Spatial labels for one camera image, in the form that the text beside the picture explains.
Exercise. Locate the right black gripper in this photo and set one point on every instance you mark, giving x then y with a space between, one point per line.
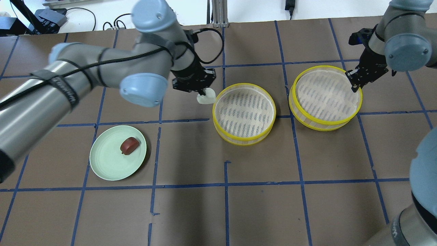
369 64

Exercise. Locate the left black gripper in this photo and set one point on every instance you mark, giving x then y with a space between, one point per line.
187 72

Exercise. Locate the white bun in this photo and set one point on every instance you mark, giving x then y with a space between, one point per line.
206 96

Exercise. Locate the yellow steamer layer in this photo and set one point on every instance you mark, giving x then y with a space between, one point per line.
321 98
244 114

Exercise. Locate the dark red bun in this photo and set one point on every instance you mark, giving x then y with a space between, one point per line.
129 145

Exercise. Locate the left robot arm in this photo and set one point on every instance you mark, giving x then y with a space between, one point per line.
32 110

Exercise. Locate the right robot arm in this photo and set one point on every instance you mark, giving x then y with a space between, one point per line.
402 42

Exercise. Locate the black power adapter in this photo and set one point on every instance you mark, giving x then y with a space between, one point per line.
290 5

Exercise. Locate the light green plate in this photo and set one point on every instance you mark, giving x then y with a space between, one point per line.
106 159

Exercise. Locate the aluminium frame post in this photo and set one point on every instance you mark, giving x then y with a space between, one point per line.
220 13

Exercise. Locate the black camera stand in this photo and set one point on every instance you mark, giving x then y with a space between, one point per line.
43 21

